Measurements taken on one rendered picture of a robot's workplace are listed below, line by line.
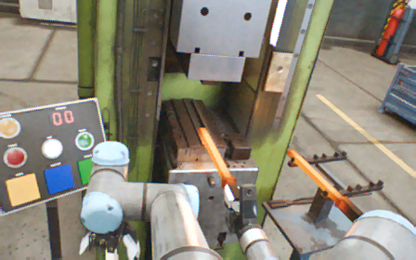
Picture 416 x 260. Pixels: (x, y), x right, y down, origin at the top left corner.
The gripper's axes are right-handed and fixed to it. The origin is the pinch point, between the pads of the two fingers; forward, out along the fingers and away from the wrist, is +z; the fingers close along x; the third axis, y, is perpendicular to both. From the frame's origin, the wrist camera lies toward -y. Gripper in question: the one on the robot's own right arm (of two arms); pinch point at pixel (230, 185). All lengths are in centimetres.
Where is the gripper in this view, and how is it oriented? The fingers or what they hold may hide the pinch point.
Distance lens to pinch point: 112.1
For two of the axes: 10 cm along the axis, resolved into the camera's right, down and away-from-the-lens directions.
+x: 9.6, 0.0, 2.9
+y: -1.4, 8.7, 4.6
